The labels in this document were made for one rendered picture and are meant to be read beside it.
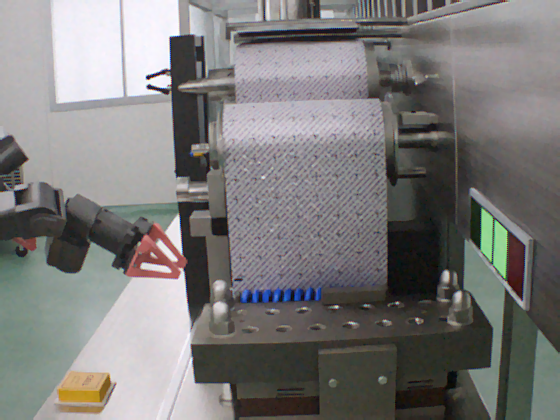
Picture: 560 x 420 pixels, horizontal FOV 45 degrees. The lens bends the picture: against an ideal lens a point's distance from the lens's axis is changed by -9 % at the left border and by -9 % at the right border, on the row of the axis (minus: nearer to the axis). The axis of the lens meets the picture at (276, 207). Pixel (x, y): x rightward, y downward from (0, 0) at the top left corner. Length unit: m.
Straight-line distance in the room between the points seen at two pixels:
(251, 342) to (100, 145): 6.06
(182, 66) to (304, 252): 0.49
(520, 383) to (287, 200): 0.60
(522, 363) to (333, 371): 0.54
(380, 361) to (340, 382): 0.06
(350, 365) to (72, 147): 6.22
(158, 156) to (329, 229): 5.77
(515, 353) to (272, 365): 0.57
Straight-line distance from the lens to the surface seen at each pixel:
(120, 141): 6.88
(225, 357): 0.95
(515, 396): 1.41
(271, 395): 0.98
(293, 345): 0.93
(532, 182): 0.66
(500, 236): 0.75
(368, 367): 0.93
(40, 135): 7.13
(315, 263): 1.10
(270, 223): 1.09
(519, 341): 1.36
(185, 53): 1.41
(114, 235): 1.10
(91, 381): 1.12
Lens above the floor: 1.39
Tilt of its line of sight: 12 degrees down
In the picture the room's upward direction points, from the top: 3 degrees counter-clockwise
